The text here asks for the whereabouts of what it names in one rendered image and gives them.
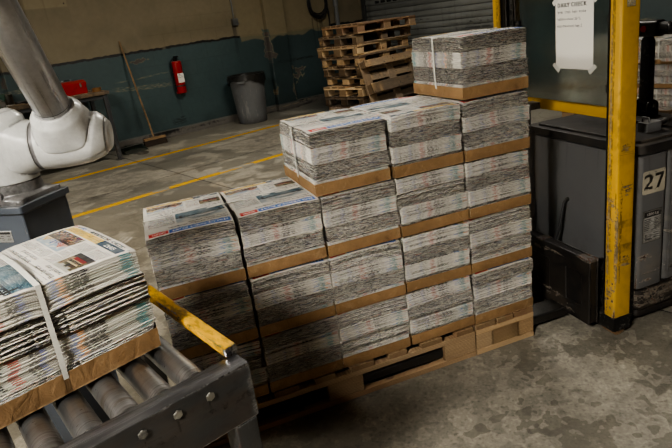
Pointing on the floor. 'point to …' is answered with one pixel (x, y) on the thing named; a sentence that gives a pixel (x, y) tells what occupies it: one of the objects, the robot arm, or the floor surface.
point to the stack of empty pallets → (362, 37)
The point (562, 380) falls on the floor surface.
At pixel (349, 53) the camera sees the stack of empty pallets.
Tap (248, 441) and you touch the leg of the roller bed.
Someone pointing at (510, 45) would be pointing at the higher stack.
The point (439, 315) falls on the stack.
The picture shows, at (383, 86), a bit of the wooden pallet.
